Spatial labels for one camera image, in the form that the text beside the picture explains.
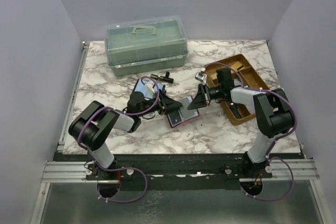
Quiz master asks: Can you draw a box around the red card holder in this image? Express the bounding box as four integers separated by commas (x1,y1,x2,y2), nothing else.
166,95,200,129

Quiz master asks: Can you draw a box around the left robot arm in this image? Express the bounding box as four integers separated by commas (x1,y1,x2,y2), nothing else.
68,90,183,170

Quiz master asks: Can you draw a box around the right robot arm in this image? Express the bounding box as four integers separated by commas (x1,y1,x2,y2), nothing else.
187,68,296,176

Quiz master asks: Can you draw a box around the black tool in tray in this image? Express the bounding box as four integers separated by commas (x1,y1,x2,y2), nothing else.
226,101,245,119

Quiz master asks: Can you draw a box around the black T-shaped pipe fitting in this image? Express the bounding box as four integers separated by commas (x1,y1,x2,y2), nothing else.
150,71,174,83

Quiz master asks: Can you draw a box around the smartphone with blue screen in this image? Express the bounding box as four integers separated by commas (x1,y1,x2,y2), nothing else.
133,79,165,99

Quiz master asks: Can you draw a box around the brown woven tray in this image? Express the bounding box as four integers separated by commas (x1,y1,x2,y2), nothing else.
205,54,269,125

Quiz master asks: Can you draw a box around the green plastic storage box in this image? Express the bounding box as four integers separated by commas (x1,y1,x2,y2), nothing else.
104,16,188,77

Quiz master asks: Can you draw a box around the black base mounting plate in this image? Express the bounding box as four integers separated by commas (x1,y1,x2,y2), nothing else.
86,154,272,191

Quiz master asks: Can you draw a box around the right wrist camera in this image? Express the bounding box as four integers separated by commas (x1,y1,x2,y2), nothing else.
195,71,207,84

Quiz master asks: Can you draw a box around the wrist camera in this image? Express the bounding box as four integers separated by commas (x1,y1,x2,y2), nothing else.
195,71,207,84
144,80,155,97

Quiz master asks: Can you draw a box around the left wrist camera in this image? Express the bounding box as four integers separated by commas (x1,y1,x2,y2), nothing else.
144,80,155,97

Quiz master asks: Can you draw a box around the aluminium rail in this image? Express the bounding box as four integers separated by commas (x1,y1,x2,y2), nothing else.
41,159,320,184

